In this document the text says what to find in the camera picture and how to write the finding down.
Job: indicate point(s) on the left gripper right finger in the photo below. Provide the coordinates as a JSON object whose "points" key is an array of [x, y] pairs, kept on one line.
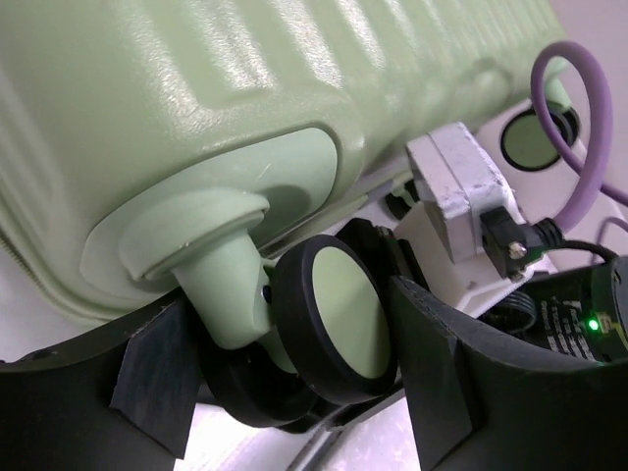
{"points": [[480, 399]]}

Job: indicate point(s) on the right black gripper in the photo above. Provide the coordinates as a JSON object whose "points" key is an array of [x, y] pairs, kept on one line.
{"points": [[383, 254]]}

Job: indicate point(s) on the green hard-shell suitcase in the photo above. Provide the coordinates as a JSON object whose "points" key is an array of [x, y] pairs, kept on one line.
{"points": [[151, 145]]}

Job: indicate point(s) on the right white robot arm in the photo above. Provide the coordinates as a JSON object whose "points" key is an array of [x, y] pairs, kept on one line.
{"points": [[580, 313]]}

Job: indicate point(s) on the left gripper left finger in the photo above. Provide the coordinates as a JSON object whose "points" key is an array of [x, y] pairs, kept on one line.
{"points": [[126, 390]]}

